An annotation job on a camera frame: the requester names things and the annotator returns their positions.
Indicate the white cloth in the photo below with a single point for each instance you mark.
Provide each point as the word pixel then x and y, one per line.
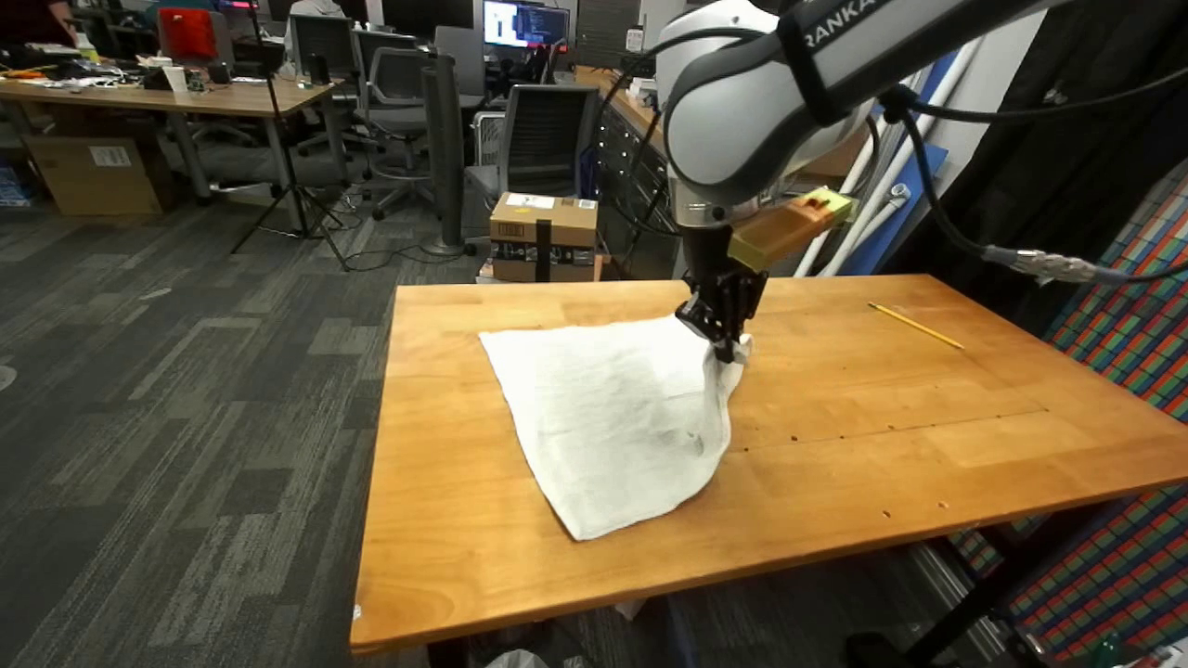
pixel 619 421

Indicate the black table leg frame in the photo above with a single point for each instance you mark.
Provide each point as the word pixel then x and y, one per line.
pixel 978 593

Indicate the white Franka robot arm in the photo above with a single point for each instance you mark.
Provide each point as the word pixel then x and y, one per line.
pixel 765 96

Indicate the dark partition panel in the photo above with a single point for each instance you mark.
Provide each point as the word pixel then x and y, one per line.
pixel 442 149

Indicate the black tripod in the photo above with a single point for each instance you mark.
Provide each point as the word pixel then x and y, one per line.
pixel 284 149

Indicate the yellow wrist camera mount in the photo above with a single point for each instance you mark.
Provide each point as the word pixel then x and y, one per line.
pixel 799 225

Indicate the yellow pencil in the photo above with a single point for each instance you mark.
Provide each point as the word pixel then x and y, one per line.
pixel 920 325

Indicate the grey office chair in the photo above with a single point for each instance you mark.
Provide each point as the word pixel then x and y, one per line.
pixel 457 57
pixel 397 105
pixel 325 49

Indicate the person in maroon sweater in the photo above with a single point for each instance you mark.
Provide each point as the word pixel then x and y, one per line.
pixel 32 21

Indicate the white diagonal tube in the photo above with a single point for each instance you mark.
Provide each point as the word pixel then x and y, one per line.
pixel 866 207

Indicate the long wooden desk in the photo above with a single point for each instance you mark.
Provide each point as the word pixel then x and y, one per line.
pixel 163 96

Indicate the cardboard box under desk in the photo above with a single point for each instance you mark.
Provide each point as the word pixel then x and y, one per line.
pixel 94 172

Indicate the blue panel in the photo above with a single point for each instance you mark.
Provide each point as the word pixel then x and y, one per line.
pixel 905 217

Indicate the lit computer monitor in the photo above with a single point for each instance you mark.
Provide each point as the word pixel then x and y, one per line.
pixel 506 23

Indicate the dark mesh office chair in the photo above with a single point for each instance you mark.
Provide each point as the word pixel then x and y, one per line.
pixel 544 136

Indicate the drawer cabinet with wooden top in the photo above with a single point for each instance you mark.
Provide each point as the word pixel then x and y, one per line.
pixel 636 186

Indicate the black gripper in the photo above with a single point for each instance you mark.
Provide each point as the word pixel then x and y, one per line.
pixel 716 279

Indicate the multicolour woven fabric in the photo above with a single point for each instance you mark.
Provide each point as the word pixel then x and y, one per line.
pixel 1128 410

